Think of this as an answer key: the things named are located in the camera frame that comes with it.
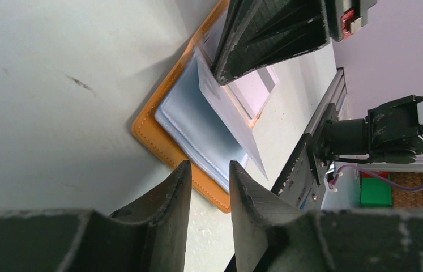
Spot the green box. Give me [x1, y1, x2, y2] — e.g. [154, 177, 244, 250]
[360, 173, 392, 208]

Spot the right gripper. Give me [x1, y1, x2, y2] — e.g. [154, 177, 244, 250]
[211, 0, 377, 85]

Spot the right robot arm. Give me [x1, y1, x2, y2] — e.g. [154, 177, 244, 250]
[212, 1, 423, 164]

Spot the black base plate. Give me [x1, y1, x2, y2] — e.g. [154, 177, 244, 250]
[224, 103, 337, 272]

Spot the orange leather card holder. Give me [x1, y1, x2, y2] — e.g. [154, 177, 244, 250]
[132, 1, 264, 213]

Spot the woven brown basket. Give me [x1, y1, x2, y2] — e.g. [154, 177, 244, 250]
[391, 172, 423, 209]

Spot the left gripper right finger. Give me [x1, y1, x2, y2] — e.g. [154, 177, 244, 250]
[229, 161, 423, 271]

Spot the aluminium frame rail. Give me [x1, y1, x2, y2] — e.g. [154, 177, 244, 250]
[304, 67, 348, 134]

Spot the silver VIP card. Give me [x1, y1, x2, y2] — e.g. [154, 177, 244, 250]
[202, 16, 279, 127]

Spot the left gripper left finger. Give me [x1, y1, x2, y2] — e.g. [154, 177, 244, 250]
[0, 160, 192, 271]

